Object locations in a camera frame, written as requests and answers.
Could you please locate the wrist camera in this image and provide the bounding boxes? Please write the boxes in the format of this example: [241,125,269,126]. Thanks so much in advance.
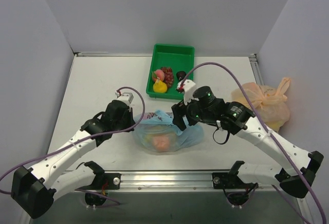
[115,91,134,106]
[176,80,197,105]

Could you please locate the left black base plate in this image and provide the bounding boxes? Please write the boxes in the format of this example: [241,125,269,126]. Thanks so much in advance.
[77,172,121,191]

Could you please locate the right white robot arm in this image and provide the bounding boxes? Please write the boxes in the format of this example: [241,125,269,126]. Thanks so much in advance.
[172,82,324,198]

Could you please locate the peach fruit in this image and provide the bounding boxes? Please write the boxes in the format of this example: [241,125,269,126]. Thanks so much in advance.
[151,69,165,82]

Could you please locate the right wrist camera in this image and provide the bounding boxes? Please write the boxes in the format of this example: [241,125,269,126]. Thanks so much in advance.
[176,80,197,105]

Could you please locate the yellow pear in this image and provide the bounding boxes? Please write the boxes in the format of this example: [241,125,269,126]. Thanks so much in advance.
[153,79,168,94]

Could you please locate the green plastic tray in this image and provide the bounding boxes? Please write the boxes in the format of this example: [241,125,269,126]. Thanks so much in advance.
[146,44,195,100]

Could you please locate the orange plastic bag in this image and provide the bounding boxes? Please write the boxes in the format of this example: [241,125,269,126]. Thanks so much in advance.
[242,77,291,132]

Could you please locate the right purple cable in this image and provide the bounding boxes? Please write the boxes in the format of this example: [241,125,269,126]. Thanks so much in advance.
[179,62,325,224]

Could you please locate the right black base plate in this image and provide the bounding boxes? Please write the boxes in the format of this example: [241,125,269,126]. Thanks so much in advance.
[212,172,251,190]

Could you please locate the orange fruit in bag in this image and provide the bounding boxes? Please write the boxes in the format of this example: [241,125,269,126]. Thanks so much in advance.
[152,135,170,152]

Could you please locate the red grape bunch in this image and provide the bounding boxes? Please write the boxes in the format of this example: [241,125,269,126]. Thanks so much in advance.
[161,67,174,88]

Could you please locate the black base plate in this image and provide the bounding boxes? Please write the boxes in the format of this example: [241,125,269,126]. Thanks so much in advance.
[212,172,251,190]
[77,172,121,191]

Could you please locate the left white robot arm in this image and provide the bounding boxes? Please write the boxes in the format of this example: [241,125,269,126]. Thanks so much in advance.
[11,92,135,219]

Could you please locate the blue printed plastic bag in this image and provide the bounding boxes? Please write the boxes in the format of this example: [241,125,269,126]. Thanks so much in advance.
[133,110,204,153]

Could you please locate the aluminium front rail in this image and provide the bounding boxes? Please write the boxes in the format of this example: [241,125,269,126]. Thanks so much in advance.
[28,170,305,193]

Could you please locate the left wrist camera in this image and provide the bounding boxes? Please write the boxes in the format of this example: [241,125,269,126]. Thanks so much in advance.
[115,91,134,106]

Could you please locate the dark purple fruit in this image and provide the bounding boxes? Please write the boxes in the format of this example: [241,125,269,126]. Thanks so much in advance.
[176,71,187,81]

